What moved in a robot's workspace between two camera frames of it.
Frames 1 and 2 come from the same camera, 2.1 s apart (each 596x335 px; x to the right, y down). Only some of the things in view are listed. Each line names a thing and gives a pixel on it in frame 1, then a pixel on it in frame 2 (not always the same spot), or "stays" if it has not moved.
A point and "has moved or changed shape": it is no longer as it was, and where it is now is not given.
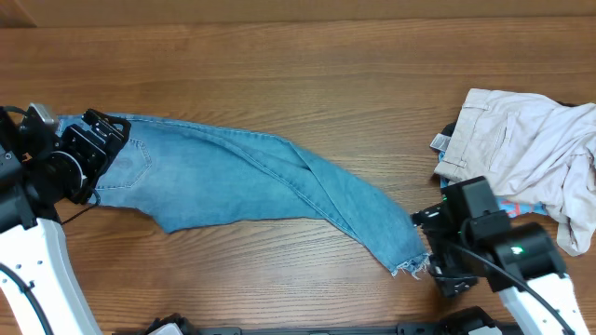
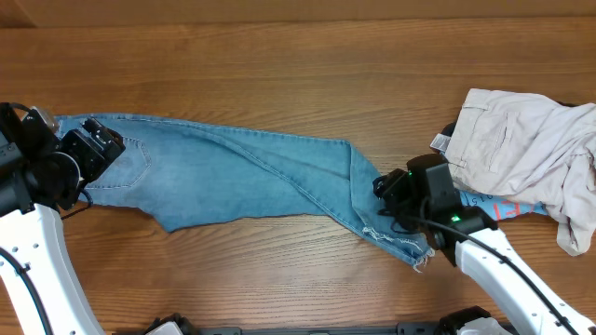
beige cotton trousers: [534, 149] stays
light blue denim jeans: [178, 172] has moved or changed shape
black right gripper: [438, 251] → [388, 187]
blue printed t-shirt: [514, 207] stays
